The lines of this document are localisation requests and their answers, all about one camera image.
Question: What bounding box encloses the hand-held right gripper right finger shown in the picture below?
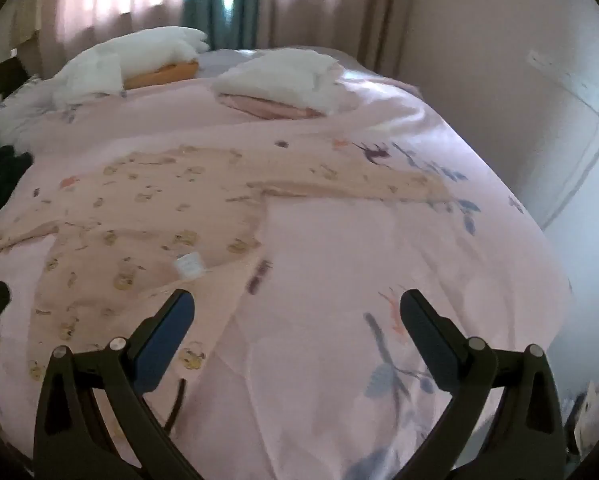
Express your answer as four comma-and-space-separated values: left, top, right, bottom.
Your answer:
398, 288, 566, 480

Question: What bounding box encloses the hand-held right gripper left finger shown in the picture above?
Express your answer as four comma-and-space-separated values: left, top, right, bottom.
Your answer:
33, 288, 205, 480

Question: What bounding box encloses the peach bear print garment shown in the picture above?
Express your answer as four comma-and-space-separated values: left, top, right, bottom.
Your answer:
0, 145, 453, 376

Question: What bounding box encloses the pink printed bed cover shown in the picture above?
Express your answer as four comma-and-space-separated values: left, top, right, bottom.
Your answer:
0, 47, 575, 480

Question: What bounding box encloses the black cloth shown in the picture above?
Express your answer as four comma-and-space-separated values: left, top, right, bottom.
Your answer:
0, 145, 34, 223

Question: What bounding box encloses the pale printed cloth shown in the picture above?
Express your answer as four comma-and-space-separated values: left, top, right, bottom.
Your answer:
564, 380, 599, 461

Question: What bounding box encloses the dark brown chair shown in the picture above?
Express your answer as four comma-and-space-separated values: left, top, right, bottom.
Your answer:
0, 57, 30, 106

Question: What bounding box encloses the pink folded cloth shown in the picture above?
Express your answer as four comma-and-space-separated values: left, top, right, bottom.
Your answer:
219, 94, 325, 121

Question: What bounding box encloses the grey bed sheet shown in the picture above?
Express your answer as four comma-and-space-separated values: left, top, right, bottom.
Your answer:
198, 49, 262, 79

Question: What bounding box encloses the white fluffy folded blanket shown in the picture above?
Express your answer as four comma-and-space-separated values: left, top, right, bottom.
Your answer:
213, 51, 341, 116

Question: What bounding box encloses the white fluffy pillow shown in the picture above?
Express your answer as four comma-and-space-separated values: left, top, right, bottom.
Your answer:
53, 26, 210, 106

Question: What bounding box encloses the teal curtain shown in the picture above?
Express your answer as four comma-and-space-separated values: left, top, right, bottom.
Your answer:
182, 0, 257, 51

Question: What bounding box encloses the white wall cable duct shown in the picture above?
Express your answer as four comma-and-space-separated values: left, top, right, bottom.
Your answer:
527, 50, 599, 231

